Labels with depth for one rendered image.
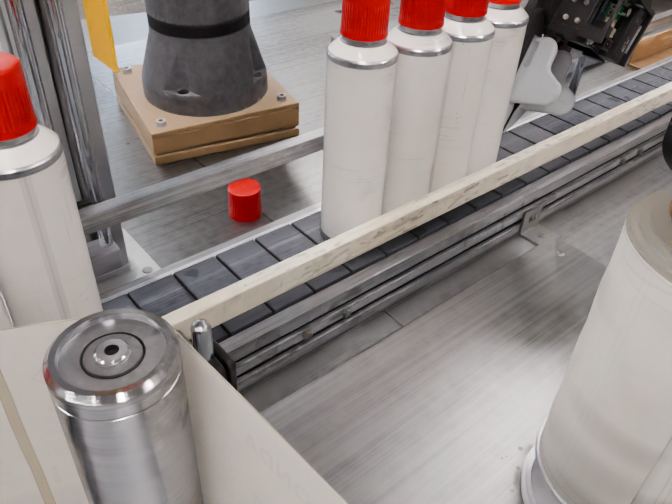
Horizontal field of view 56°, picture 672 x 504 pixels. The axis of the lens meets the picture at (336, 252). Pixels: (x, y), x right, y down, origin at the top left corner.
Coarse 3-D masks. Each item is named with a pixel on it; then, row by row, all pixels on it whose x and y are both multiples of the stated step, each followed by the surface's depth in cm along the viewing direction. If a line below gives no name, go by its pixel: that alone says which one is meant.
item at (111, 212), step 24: (288, 144) 50; (312, 144) 51; (216, 168) 47; (240, 168) 48; (264, 168) 49; (144, 192) 44; (168, 192) 44; (192, 192) 46; (96, 216) 42; (120, 216) 43
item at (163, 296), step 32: (608, 96) 81; (544, 128) 73; (512, 192) 62; (288, 224) 56; (448, 224) 57; (224, 256) 52; (256, 256) 52; (288, 256) 52; (384, 256) 53; (160, 288) 48; (192, 288) 48; (320, 288) 49; (256, 320) 46
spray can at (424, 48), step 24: (408, 0) 45; (432, 0) 45; (408, 24) 46; (432, 24) 46; (408, 48) 46; (432, 48) 46; (408, 72) 47; (432, 72) 47; (408, 96) 48; (432, 96) 48; (408, 120) 49; (432, 120) 50; (408, 144) 50; (432, 144) 51; (408, 168) 52; (432, 168) 54; (384, 192) 54; (408, 192) 53
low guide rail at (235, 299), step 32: (640, 96) 72; (576, 128) 65; (608, 128) 69; (512, 160) 59; (544, 160) 63; (448, 192) 54; (480, 192) 58; (384, 224) 50; (416, 224) 53; (320, 256) 47; (352, 256) 49; (224, 288) 43; (256, 288) 44; (288, 288) 46; (192, 320) 41; (224, 320) 43
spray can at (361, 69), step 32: (352, 0) 42; (384, 0) 42; (352, 32) 43; (384, 32) 44; (352, 64) 44; (384, 64) 44; (352, 96) 45; (384, 96) 46; (352, 128) 46; (384, 128) 47; (352, 160) 48; (384, 160) 50; (352, 192) 50; (320, 224) 55; (352, 224) 52
